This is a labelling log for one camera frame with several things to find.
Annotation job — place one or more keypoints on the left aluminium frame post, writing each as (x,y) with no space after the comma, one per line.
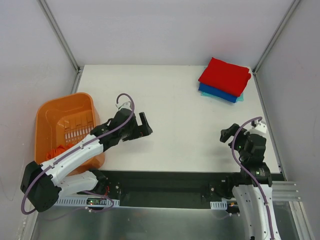
(59,34)

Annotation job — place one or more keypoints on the folded blue t shirt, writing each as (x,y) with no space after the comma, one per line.
(212,92)

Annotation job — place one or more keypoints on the folded red t shirt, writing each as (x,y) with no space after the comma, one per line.
(226,77)

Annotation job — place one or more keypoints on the white slotted cable duct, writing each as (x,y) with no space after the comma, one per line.
(83,201)
(219,205)

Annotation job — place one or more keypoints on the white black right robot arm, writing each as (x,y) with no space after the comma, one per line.
(252,187)

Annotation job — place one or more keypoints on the aluminium frame post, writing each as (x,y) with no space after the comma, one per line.
(59,34)
(278,31)

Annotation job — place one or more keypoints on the right aluminium frame post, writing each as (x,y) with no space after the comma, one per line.
(278,31)

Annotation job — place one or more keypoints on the folded teal t shirt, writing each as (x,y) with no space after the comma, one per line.
(224,80)

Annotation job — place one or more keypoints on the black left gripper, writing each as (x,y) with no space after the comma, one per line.
(139,130)

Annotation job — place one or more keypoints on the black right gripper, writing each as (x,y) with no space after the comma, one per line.
(232,135)

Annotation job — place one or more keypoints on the aluminium extrusion rail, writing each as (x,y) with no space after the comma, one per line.
(285,191)

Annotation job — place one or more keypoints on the left white slotted cable duct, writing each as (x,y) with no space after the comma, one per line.
(83,201)

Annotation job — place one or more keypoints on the right white slotted cable duct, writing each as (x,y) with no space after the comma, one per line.
(219,205)

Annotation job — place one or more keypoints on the orange t shirt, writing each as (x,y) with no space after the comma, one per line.
(57,151)

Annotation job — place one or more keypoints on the orange plastic laundry basket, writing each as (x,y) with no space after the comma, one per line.
(63,121)

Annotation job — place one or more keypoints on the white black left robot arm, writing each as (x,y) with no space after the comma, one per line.
(44,184)

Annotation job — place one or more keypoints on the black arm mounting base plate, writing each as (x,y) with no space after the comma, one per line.
(182,190)

